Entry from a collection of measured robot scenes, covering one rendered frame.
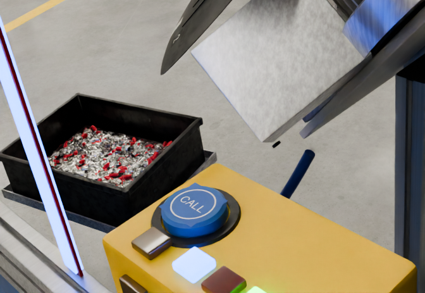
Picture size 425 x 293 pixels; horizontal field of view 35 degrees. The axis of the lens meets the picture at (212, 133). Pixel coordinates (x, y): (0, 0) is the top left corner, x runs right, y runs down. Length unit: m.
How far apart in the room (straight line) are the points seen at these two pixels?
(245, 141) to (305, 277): 2.05
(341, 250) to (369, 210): 1.69
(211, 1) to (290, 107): 0.23
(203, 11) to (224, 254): 0.56
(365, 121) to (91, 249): 1.05
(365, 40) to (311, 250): 0.36
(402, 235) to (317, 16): 0.40
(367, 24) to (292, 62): 0.10
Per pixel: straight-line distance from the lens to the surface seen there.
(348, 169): 2.24
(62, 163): 0.93
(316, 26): 0.74
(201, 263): 0.38
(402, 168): 0.95
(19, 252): 0.78
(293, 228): 0.40
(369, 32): 0.70
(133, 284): 0.41
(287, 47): 0.74
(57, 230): 0.69
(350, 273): 0.38
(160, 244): 0.40
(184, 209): 0.41
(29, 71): 3.27
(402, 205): 0.99
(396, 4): 0.67
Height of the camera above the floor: 1.34
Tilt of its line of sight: 33 degrees down
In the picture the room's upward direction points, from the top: 9 degrees counter-clockwise
